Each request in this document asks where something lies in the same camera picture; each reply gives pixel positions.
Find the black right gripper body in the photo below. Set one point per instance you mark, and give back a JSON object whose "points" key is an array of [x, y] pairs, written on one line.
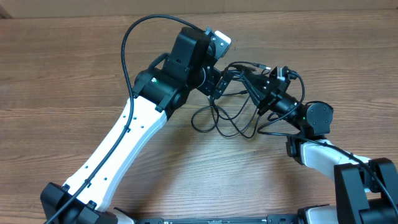
{"points": [[274, 92]]}

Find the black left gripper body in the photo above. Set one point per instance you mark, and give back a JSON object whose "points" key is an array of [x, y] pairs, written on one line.
{"points": [[211, 78]]}

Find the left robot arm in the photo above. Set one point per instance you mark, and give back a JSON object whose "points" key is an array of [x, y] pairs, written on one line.
{"points": [[154, 95]]}

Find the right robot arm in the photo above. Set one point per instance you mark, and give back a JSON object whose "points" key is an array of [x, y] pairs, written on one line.
{"points": [[365, 188]]}

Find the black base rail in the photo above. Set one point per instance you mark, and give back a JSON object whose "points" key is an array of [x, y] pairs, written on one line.
{"points": [[270, 219]]}

